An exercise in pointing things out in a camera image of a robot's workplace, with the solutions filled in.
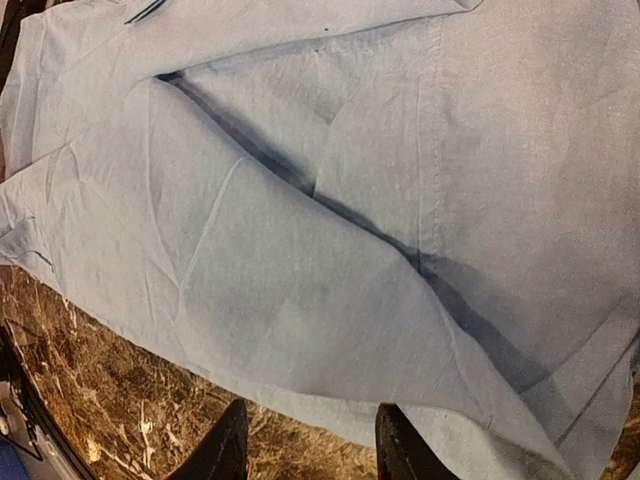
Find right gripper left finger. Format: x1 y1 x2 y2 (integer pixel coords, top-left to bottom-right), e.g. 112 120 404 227
168 399 249 480

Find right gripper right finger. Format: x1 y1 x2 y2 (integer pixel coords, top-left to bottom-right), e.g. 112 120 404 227
375 404 455 480

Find light blue long sleeve shirt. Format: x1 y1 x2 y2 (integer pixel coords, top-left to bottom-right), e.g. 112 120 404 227
1 1 639 479

